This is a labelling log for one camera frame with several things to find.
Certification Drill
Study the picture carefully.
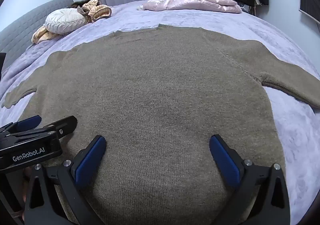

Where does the pink satin padded jacket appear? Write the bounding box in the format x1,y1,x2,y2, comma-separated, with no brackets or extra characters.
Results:
137,0,242,14

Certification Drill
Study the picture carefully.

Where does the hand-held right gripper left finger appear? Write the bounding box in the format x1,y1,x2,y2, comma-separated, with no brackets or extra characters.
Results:
22,135,108,225

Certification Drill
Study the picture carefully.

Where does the person's left hand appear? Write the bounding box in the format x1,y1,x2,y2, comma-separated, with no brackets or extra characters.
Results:
21,167,32,218

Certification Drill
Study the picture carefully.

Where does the olive knit sweater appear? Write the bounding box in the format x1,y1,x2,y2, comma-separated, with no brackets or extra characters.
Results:
2,24,320,225

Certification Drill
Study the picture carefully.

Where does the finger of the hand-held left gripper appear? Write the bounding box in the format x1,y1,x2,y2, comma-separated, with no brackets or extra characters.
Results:
37,115,77,138
0,115,42,136

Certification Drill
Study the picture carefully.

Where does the lilac plush blanket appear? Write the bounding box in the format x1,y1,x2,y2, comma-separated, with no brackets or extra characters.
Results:
0,2,320,225

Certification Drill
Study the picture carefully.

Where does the grey quilted headboard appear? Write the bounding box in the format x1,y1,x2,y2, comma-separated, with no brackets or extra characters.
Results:
0,0,74,70

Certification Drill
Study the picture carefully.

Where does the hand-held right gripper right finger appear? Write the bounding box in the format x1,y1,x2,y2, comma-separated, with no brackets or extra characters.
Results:
209,134,292,225

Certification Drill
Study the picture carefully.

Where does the dark slatted panel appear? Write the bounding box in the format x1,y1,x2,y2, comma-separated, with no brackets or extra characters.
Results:
299,0,320,24

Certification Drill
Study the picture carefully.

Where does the brown furry cloth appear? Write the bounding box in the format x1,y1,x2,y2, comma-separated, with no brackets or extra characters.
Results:
70,0,102,9

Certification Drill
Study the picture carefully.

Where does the white round pleated pillow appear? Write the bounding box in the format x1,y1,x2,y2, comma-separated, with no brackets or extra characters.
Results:
44,8,87,34

